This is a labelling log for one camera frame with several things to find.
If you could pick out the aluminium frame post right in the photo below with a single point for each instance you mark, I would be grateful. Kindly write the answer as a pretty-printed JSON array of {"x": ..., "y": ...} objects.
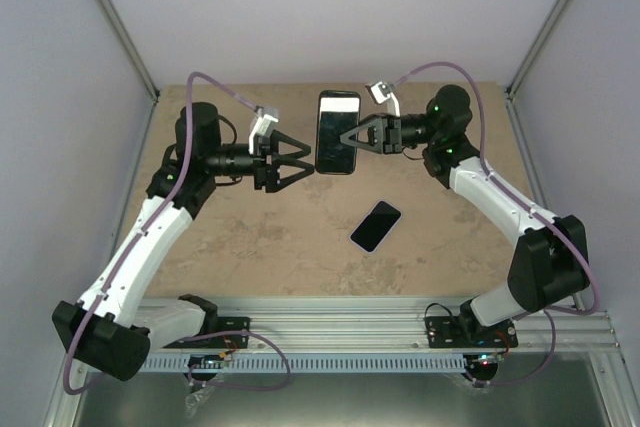
[{"x": 548, "y": 27}]

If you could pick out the controller circuit board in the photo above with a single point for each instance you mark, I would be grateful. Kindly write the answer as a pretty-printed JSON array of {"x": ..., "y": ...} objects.
[
  {"x": 491, "y": 358},
  {"x": 210, "y": 361}
]

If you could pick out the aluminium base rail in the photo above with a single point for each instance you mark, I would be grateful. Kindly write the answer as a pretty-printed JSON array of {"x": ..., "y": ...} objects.
[{"x": 386, "y": 324}]

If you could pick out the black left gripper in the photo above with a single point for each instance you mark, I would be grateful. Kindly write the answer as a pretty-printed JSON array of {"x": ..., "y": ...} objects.
[{"x": 267, "y": 175}]

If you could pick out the aluminium frame post left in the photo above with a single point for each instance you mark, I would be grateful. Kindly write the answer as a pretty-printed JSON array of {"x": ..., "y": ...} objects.
[{"x": 124, "y": 39}]

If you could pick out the black phone with white edge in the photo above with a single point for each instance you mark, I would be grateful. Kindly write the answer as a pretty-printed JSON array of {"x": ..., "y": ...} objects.
[{"x": 375, "y": 227}]

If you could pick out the left controller circuit board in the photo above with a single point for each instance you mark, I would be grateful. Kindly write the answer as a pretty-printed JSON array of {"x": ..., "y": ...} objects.
[{"x": 210, "y": 361}]

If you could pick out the clear plastic bag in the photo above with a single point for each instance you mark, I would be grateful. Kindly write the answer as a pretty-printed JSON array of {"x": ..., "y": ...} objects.
[{"x": 193, "y": 401}]

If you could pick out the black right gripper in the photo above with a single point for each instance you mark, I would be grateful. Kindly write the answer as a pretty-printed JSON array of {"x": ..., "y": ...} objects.
[{"x": 385, "y": 135}]

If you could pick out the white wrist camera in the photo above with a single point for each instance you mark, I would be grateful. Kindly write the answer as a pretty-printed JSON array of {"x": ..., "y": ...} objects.
[
  {"x": 265, "y": 120},
  {"x": 382, "y": 94}
]

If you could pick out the right controller circuit board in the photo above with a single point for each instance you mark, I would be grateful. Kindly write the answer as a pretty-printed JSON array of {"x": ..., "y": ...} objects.
[{"x": 491, "y": 358}]

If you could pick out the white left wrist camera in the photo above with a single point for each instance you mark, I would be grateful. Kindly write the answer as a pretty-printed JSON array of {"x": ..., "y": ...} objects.
[{"x": 265, "y": 120}]

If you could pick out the aluminium frame post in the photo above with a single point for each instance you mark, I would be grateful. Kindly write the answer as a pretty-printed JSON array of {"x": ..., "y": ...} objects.
[
  {"x": 548, "y": 27},
  {"x": 124, "y": 39}
]

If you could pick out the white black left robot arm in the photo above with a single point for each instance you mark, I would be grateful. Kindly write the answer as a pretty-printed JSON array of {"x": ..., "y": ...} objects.
[{"x": 104, "y": 328}]

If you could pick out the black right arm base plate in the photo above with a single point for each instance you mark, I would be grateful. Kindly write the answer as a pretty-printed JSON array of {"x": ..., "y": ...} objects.
[{"x": 458, "y": 332}]

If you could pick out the grey slotted cable duct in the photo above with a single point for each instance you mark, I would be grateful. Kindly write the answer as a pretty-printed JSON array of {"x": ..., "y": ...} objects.
[{"x": 270, "y": 363}]

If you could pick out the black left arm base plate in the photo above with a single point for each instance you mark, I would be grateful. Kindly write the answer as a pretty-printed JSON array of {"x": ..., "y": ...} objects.
[{"x": 232, "y": 340}]

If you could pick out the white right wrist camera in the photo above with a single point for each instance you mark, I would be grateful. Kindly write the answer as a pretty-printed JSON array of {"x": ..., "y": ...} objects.
[{"x": 382, "y": 94}]

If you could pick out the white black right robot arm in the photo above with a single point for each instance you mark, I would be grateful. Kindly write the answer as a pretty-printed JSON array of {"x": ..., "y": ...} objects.
[{"x": 549, "y": 262}]

